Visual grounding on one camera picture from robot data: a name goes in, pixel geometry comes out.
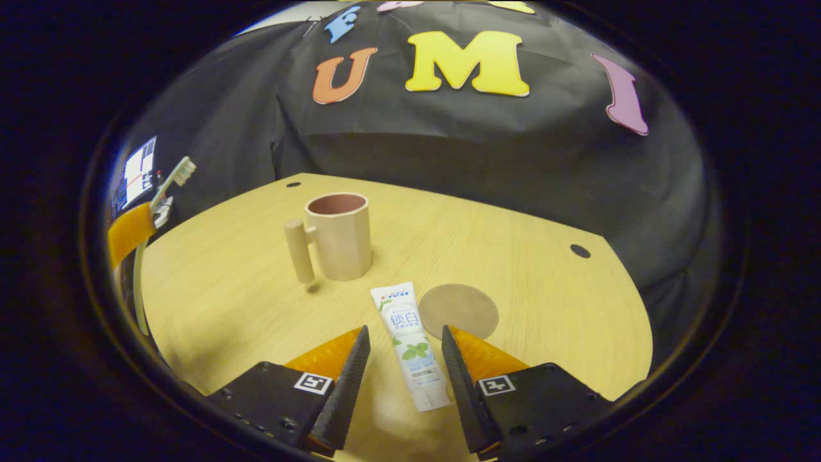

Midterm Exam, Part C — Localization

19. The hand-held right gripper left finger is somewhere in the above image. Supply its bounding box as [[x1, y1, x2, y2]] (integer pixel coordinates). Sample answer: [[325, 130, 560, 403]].
[[204, 325, 371, 458]]

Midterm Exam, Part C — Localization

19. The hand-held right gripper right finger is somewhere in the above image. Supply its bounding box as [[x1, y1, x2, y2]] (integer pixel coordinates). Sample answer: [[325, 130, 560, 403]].
[[441, 325, 615, 461]]

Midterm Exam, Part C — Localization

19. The white toothpaste tube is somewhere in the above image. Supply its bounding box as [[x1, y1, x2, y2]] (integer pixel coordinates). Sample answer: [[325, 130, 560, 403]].
[[370, 282, 453, 412]]

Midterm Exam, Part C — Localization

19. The round brown coaster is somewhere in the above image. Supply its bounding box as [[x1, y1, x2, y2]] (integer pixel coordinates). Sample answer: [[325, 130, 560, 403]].
[[418, 284, 500, 341]]

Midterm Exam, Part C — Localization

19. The white toothbrush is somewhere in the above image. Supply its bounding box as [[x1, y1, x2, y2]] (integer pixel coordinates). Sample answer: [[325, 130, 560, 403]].
[[132, 157, 197, 336]]

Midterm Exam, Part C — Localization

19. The beige cup with handle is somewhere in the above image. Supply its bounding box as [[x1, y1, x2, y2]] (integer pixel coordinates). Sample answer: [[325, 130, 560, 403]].
[[284, 192, 372, 284]]

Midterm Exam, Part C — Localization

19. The wooden desktop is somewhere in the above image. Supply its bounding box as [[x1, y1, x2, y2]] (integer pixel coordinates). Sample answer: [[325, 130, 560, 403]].
[[140, 172, 654, 462]]

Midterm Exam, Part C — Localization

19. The lit computer monitor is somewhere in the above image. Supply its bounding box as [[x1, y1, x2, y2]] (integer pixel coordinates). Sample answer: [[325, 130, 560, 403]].
[[110, 136, 158, 222]]

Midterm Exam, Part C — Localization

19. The black backdrop cloth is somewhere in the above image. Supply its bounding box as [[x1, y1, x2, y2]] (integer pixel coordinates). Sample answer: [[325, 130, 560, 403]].
[[122, 0, 714, 334]]

